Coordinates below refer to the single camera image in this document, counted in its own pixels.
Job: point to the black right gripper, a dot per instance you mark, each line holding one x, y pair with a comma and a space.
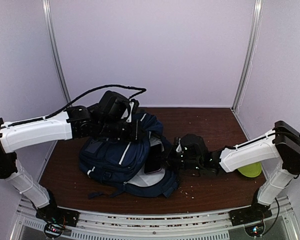
168, 161

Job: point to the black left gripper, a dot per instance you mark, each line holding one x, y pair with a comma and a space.
134, 136

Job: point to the pink smartphone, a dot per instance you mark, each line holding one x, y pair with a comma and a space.
153, 161

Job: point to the navy blue student backpack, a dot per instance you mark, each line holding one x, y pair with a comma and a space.
121, 164

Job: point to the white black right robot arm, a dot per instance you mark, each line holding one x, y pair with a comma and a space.
281, 142

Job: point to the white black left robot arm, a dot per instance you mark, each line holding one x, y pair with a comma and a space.
111, 117

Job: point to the green plate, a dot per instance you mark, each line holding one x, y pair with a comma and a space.
252, 170

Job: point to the front aluminium rail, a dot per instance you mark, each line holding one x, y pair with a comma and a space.
211, 225

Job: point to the left aluminium frame post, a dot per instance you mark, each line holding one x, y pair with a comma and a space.
53, 43

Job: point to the aluminium frame post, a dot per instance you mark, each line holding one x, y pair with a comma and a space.
251, 47
53, 43

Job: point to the right aluminium frame post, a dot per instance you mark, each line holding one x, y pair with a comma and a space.
251, 47

